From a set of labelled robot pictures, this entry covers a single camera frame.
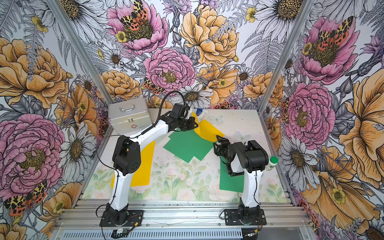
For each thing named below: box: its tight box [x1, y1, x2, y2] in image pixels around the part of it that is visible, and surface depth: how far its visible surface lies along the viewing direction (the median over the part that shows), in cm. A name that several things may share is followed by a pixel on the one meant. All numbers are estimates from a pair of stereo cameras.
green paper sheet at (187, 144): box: [163, 128, 217, 164], surface depth 101 cm
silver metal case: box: [108, 97, 153, 135], surface depth 104 cm
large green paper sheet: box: [219, 156, 245, 193], surface depth 87 cm
